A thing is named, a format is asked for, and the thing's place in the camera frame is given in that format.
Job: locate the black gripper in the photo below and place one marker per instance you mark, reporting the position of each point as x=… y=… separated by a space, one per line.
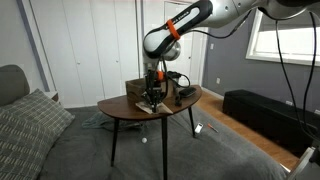
x=154 y=78

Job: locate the brown cloth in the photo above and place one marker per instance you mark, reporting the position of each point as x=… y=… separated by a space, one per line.
x=160 y=108

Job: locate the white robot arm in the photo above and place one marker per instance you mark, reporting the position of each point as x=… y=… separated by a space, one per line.
x=216 y=14

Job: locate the cardboard box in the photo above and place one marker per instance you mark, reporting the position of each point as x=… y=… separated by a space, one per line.
x=136 y=87

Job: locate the small black object on table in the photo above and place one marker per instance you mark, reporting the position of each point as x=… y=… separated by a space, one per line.
x=178 y=102

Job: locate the round wooden side table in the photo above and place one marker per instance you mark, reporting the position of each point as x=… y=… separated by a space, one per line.
x=122 y=108

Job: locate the black case on table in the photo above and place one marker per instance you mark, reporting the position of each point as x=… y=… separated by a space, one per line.
x=187 y=92

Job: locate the small white ball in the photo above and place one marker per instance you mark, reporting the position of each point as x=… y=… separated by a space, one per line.
x=144 y=140

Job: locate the white remote on bed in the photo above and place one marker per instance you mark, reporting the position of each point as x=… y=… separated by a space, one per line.
x=198 y=128

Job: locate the white closet doors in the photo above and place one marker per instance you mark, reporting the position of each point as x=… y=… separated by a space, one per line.
x=88 y=49

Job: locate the grey bed blanket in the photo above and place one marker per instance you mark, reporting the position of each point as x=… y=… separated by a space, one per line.
x=85 y=154

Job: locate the grey plaid pillow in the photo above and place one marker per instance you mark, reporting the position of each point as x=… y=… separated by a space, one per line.
x=29 y=128

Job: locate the grey headboard cushion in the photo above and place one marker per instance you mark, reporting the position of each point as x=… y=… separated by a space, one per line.
x=13 y=84

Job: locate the black bench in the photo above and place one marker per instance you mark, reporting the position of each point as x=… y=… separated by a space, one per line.
x=273 y=119

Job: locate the orange handled screwdriver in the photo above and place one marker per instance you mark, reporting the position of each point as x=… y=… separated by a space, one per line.
x=210 y=126

